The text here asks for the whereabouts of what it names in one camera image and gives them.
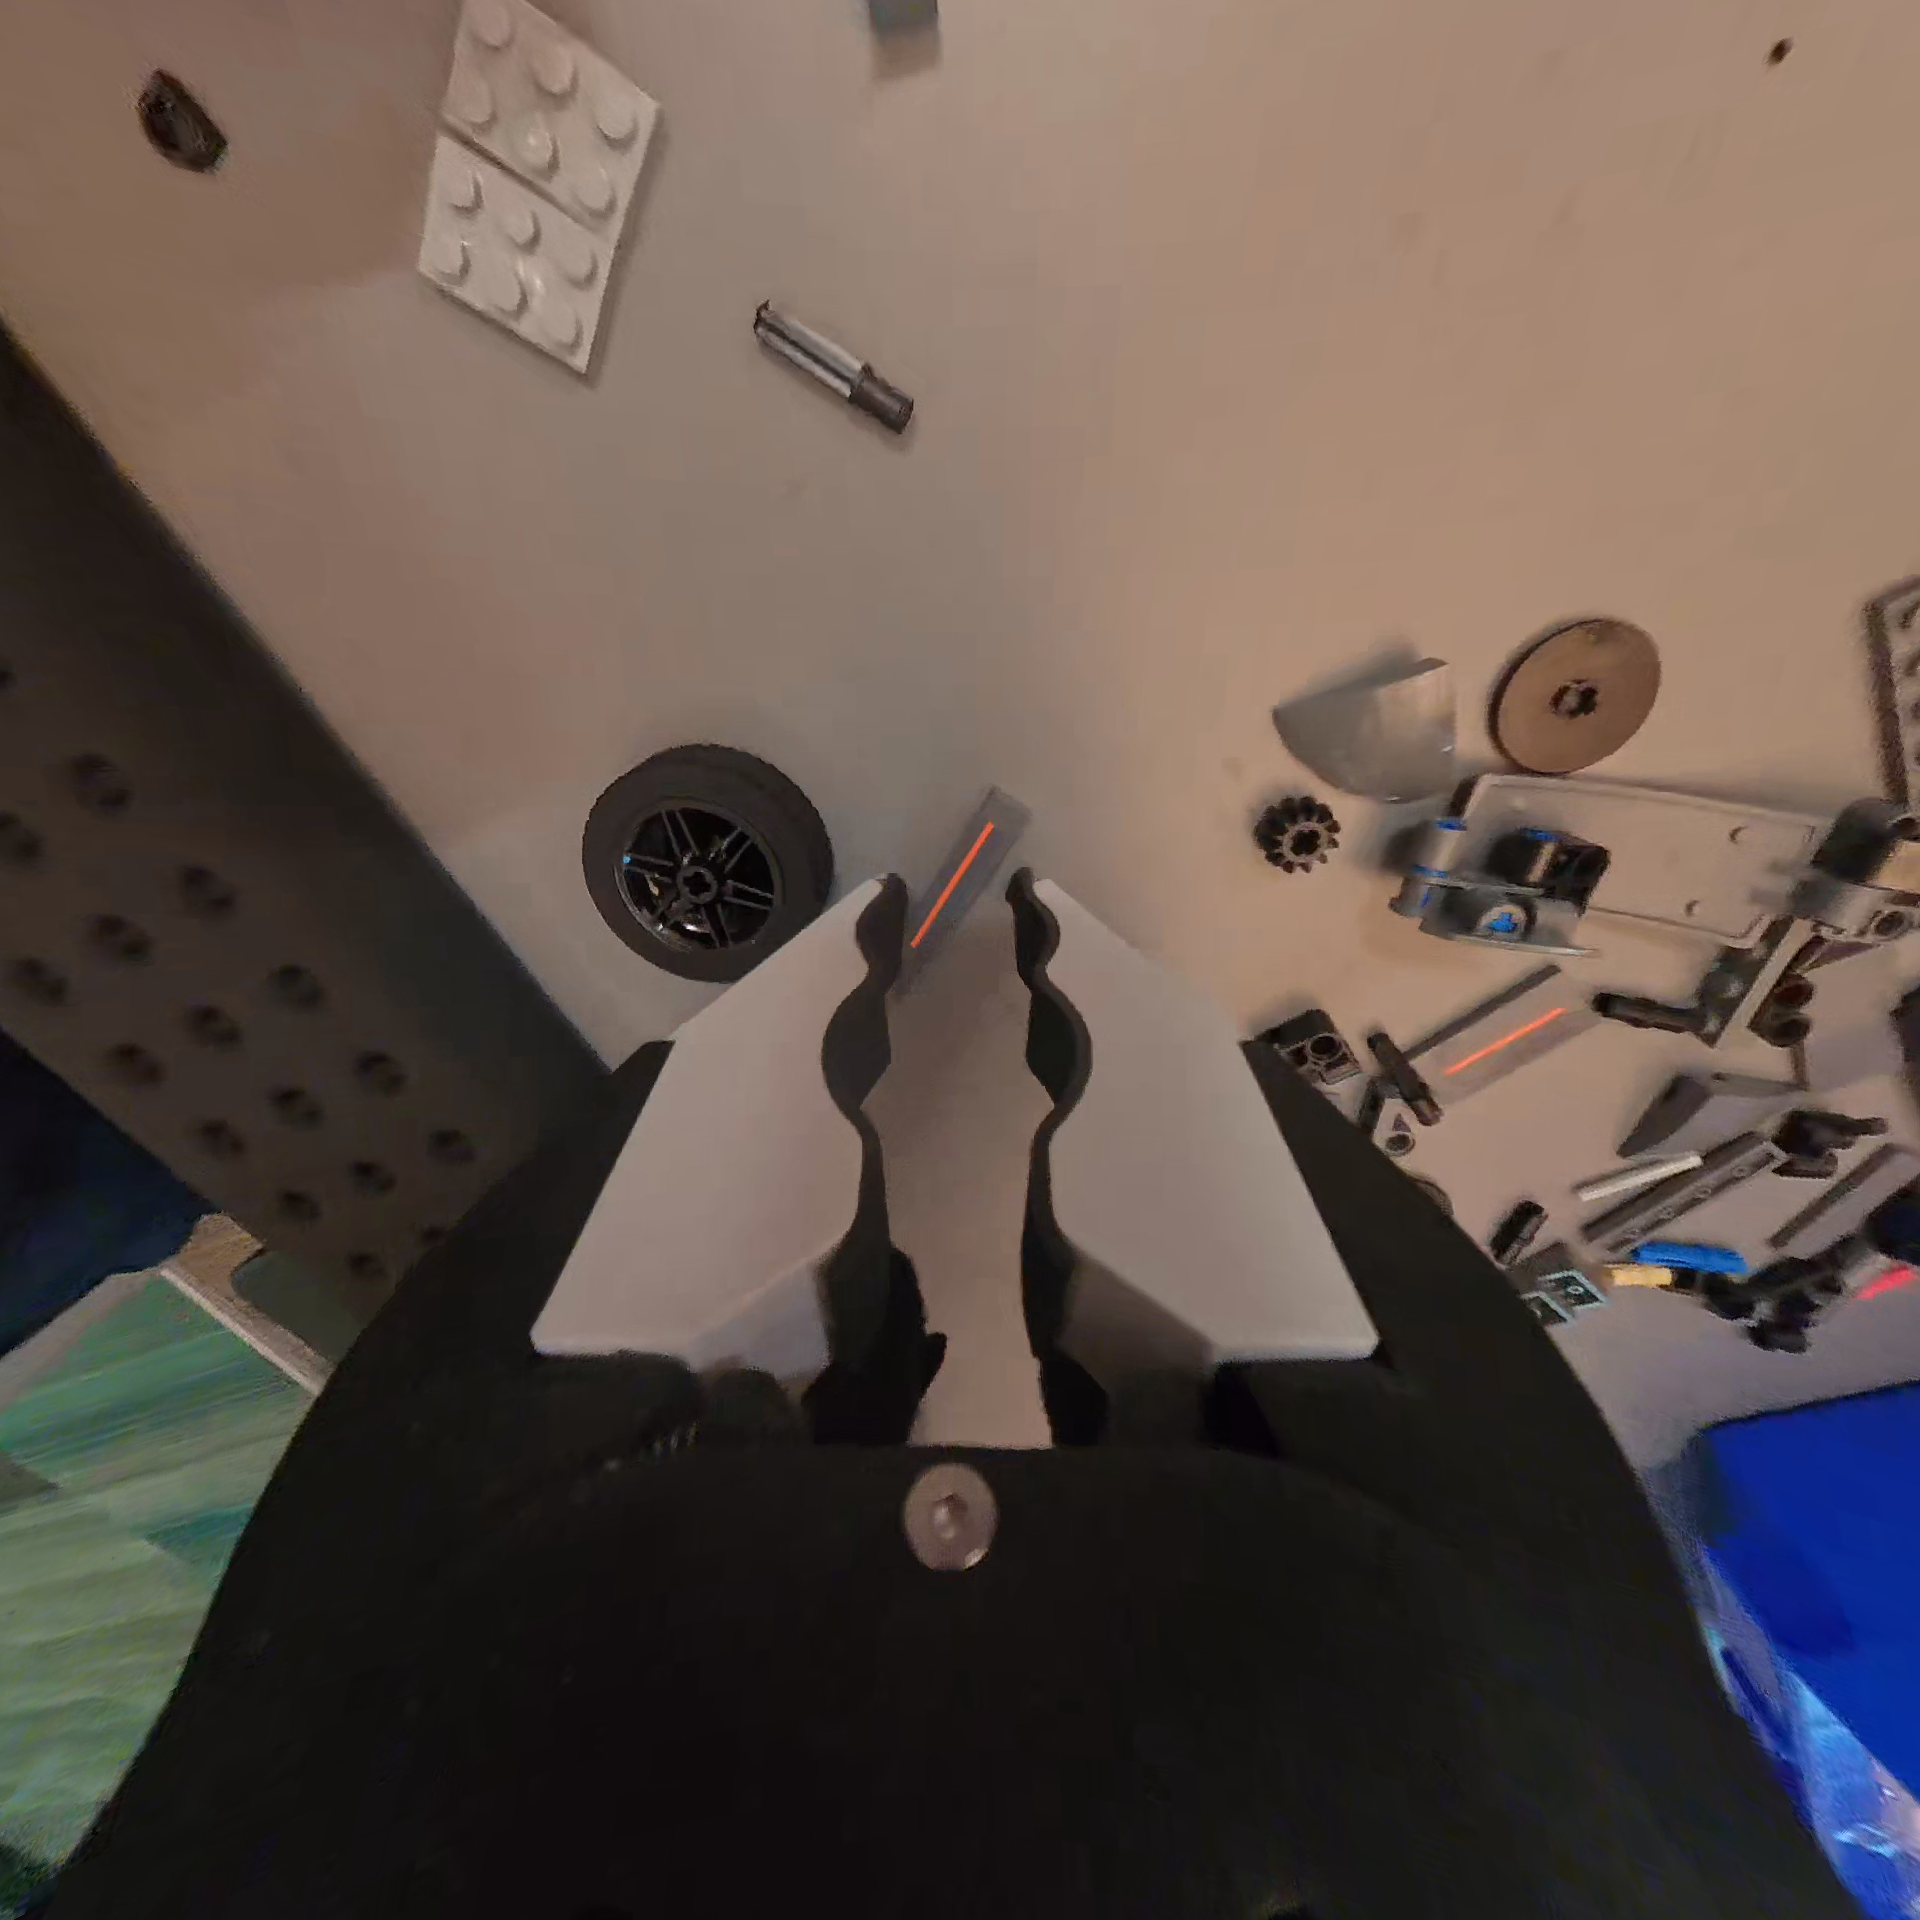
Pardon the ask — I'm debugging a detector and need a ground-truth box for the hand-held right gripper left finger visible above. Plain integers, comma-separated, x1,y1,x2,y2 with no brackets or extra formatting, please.
530,873,951,1448

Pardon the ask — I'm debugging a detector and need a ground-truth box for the black lego axle pin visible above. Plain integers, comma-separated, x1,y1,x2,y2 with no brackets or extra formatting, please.
752,300,919,436

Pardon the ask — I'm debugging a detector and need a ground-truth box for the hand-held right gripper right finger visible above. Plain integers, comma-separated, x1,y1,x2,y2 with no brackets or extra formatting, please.
1002,867,1383,1448

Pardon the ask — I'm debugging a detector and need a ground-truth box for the black perforated panel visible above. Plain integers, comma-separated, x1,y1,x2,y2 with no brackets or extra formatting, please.
0,316,632,1322

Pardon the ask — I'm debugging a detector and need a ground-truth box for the heap of clear plastic bags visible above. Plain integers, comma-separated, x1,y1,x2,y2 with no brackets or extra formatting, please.
1709,1634,1920,1920

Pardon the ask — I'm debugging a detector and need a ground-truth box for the pile of dark lego pieces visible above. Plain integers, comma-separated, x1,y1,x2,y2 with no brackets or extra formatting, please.
1251,575,1920,1359

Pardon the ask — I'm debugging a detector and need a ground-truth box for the black d-shaped lego piece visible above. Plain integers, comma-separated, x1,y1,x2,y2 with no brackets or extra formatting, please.
137,66,231,175

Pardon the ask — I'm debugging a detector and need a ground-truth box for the grey lego tile orange stripe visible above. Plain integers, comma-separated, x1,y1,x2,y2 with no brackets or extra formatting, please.
897,787,1034,990

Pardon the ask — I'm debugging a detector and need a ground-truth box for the black lego tyre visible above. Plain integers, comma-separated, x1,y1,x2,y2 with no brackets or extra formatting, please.
582,742,836,985

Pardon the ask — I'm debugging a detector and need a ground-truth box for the blue plastic bin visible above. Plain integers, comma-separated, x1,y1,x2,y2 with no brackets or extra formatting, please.
1642,1380,1920,1920

